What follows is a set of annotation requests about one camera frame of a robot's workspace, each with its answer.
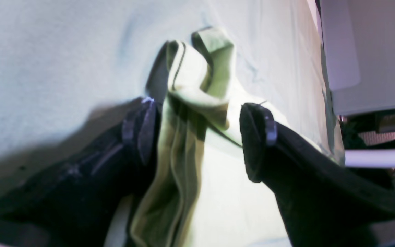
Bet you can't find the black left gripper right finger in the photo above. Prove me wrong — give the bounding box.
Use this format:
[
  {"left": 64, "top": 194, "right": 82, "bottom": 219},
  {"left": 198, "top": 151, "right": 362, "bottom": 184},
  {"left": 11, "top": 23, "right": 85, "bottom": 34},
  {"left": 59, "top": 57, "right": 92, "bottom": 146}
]
[{"left": 240, "top": 103, "right": 395, "bottom": 247}]

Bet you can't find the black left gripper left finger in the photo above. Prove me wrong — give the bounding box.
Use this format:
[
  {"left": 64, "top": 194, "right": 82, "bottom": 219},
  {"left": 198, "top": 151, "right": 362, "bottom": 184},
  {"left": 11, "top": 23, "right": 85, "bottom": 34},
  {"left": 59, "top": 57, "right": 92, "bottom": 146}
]
[{"left": 0, "top": 97, "right": 161, "bottom": 247}]

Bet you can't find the light green T-shirt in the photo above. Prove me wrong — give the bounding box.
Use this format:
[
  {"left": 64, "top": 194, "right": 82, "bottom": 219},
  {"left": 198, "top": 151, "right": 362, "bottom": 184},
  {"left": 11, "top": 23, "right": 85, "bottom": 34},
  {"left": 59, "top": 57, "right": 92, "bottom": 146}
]
[{"left": 105, "top": 27, "right": 342, "bottom": 247}]

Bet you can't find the white cylinder roll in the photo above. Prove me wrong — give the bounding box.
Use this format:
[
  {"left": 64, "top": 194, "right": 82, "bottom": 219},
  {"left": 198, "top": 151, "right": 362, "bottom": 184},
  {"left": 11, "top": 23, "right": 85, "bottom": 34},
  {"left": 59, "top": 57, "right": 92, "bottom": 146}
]
[{"left": 345, "top": 149, "right": 395, "bottom": 169}]

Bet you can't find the grey-green table cloth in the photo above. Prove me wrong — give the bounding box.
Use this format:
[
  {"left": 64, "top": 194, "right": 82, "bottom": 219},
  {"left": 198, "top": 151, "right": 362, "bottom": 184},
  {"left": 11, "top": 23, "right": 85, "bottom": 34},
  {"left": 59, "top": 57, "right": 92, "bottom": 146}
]
[{"left": 0, "top": 0, "right": 345, "bottom": 247}]

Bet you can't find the grey white bin corner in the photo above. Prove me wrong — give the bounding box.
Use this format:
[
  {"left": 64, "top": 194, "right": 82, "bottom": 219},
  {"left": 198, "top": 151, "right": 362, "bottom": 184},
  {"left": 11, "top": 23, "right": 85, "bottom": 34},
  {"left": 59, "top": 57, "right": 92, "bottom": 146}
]
[{"left": 320, "top": 0, "right": 395, "bottom": 116}]

